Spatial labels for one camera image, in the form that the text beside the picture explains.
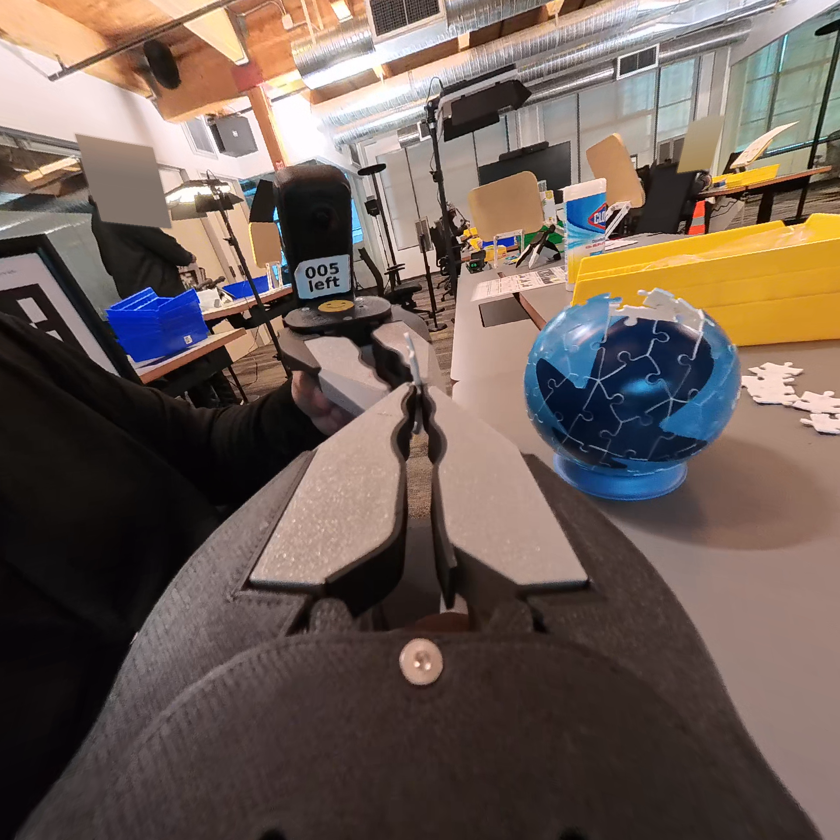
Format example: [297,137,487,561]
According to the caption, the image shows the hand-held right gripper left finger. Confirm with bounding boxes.
[249,384,422,619]

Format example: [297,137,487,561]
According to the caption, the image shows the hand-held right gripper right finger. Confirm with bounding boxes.
[420,384,592,609]

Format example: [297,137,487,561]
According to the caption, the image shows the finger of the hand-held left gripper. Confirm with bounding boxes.
[305,335,396,417]
[371,325,454,395]

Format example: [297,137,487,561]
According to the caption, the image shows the single white puzzle piece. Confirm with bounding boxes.
[403,331,426,435]

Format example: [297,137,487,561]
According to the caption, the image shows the blue round ball stand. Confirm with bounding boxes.
[553,449,689,501]

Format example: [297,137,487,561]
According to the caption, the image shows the blue puzzle ball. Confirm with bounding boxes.
[524,287,742,475]

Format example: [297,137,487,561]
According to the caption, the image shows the pile of puzzle pieces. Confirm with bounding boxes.
[742,361,840,435]

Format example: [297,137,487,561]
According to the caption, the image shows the person's left forearm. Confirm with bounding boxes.
[0,312,329,526]

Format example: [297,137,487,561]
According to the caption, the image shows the person's left hand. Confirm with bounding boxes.
[292,377,355,437]

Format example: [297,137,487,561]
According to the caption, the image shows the black swivel chair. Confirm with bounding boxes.
[357,246,422,312]

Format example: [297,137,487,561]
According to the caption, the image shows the printed instruction sheet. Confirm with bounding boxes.
[469,265,569,303]

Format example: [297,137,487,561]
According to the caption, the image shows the black light stand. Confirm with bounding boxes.
[423,77,462,332]

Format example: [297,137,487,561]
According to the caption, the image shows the spare gripper on table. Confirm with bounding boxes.
[515,224,566,270]

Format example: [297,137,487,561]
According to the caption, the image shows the stack of blue bins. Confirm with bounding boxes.
[105,287,212,366]

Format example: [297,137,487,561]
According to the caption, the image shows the black studio light panel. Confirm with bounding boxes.
[440,79,533,143]

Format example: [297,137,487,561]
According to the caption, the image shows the disinfecting wipes canister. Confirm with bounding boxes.
[563,178,624,291]

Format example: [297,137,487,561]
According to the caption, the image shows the black television screen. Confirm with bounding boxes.
[477,140,572,192]

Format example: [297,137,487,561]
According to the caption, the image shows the yellow plastic bin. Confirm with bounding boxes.
[702,282,840,347]
[567,213,840,311]

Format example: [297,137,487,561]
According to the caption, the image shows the black framed tag board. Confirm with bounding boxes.
[0,233,127,383]

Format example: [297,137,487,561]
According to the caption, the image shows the yellow flat tray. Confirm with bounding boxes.
[712,164,782,189]

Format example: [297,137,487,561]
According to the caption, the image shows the black wall speaker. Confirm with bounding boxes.
[209,114,259,158]

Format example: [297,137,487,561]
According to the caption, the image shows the silver air duct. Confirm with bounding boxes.
[292,0,752,148]

